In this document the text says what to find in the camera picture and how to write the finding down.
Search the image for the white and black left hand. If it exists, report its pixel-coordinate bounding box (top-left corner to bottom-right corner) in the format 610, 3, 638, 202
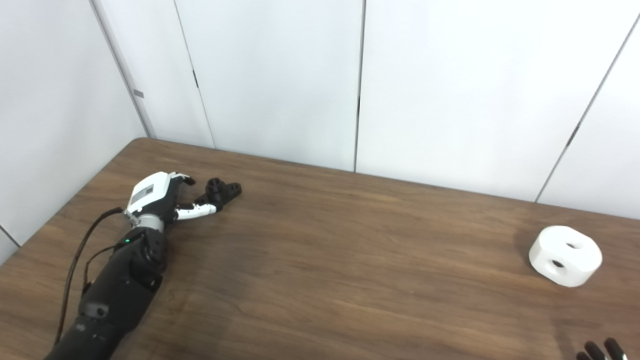
123, 171, 221, 222

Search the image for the white and black right hand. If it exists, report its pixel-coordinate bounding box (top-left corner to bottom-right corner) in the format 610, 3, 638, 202
575, 338, 630, 360

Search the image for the black flanged holder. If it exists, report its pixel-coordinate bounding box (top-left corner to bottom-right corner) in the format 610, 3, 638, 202
194, 177, 243, 211

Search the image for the round white piece with holes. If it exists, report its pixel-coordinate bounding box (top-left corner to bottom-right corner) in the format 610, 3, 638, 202
528, 225, 603, 288

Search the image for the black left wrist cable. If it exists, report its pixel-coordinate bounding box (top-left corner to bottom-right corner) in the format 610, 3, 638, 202
54, 207, 127, 347

